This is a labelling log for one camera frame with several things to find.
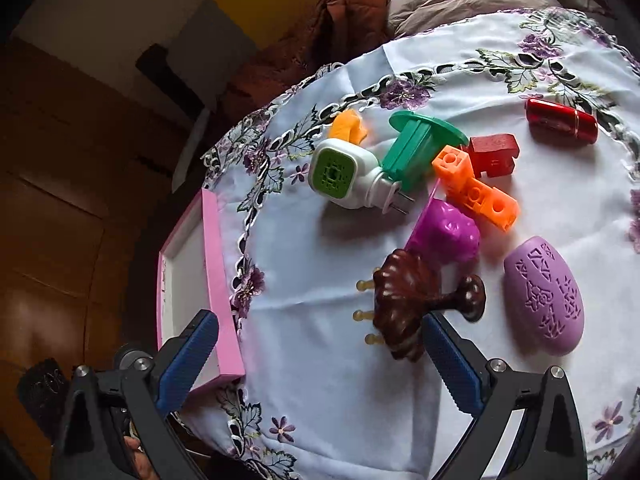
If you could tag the yellow blue grey sofa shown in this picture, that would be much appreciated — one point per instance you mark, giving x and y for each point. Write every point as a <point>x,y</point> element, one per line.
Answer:
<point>216,40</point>

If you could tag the purple oval silicone brush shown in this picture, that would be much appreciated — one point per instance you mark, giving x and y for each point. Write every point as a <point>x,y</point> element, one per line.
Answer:
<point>544,294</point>

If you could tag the white green plug-in device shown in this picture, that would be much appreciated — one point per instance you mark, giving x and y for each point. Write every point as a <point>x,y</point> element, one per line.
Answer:
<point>352,177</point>

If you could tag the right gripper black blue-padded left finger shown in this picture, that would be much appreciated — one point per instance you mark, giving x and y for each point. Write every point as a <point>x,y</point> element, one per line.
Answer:
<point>141,392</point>

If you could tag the pink white shallow box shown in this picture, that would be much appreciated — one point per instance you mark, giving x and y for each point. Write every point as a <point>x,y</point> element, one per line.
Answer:
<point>191,277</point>

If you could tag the rust brown quilted jacket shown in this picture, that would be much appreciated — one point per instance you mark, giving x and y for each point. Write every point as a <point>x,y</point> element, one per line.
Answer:
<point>336,32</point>

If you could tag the yellow orange plastic piece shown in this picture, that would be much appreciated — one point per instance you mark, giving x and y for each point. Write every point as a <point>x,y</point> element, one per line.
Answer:
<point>348,126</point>

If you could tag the dark brown fan-shaped hook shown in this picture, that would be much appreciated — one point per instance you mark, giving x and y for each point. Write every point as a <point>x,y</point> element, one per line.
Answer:
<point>405,289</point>

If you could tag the red plastic block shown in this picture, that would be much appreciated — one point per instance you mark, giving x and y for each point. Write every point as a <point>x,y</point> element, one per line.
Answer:
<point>494,156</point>

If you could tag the white embroidered floral tablecloth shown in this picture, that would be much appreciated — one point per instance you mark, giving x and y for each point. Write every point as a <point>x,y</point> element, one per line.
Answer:
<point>403,234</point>

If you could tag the person's hand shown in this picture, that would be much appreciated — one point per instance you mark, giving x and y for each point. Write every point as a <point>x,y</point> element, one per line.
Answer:
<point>142,465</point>

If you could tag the green plastic flanged piece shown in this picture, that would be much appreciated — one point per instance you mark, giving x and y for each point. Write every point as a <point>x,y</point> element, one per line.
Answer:
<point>420,139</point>

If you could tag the magenta plastic cup toy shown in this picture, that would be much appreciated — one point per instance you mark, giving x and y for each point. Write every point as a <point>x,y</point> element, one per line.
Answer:
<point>442,234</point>

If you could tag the orange perforated building block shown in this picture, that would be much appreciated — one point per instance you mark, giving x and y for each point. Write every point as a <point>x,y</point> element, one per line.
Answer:
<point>454,169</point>

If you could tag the red metallic lipstick tube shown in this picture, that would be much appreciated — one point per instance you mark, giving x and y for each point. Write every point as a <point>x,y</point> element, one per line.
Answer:
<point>562,120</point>

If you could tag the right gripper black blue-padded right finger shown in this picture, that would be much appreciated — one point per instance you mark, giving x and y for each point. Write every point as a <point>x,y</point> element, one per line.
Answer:
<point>549,442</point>

